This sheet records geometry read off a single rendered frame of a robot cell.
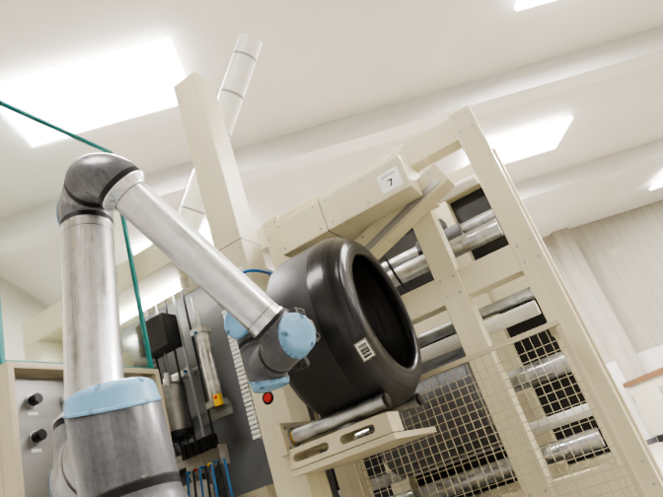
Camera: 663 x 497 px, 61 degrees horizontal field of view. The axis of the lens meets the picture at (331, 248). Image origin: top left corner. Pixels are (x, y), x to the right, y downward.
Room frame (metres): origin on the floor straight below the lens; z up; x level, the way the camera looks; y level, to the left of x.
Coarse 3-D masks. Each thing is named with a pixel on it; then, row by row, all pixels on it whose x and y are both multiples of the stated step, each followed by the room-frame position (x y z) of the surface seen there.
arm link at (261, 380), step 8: (240, 344) 1.28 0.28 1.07; (248, 344) 1.27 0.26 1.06; (256, 344) 1.27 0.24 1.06; (240, 352) 1.30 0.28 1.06; (248, 352) 1.27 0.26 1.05; (256, 352) 1.25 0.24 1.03; (248, 360) 1.28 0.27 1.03; (256, 360) 1.24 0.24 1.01; (248, 368) 1.28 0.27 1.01; (256, 368) 1.26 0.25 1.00; (264, 368) 1.24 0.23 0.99; (248, 376) 1.29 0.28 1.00; (256, 376) 1.27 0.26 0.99; (264, 376) 1.26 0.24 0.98; (272, 376) 1.26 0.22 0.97; (280, 376) 1.27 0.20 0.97; (288, 376) 1.30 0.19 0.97; (256, 384) 1.27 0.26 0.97; (264, 384) 1.27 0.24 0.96; (272, 384) 1.27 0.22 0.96; (280, 384) 1.29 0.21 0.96; (256, 392) 1.30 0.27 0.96
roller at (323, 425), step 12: (384, 396) 1.71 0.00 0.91; (348, 408) 1.75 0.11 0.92; (360, 408) 1.73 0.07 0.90; (372, 408) 1.72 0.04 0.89; (384, 408) 1.72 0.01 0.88; (324, 420) 1.78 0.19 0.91; (336, 420) 1.77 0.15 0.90; (348, 420) 1.76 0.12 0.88; (300, 432) 1.81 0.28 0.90; (312, 432) 1.80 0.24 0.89; (324, 432) 1.80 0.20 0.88
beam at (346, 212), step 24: (384, 168) 1.95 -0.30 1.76; (408, 168) 2.00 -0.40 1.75; (336, 192) 2.03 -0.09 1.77; (360, 192) 1.99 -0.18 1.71; (408, 192) 1.97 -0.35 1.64; (312, 216) 2.08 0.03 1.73; (336, 216) 2.04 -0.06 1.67; (360, 216) 2.03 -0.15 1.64; (384, 216) 2.11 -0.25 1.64; (288, 240) 2.13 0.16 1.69; (312, 240) 2.10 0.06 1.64
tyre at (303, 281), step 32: (320, 256) 1.64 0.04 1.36; (352, 256) 1.72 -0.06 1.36; (288, 288) 1.65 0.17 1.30; (320, 288) 1.59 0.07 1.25; (352, 288) 1.63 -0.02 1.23; (384, 288) 2.07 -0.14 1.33; (320, 320) 1.60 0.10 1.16; (352, 320) 1.60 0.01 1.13; (384, 320) 2.14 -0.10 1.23; (320, 352) 1.63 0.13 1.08; (352, 352) 1.62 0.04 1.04; (384, 352) 1.70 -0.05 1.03; (416, 352) 1.98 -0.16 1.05; (320, 384) 1.69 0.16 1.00; (352, 384) 1.69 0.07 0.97; (384, 384) 1.72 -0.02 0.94; (416, 384) 1.90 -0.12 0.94
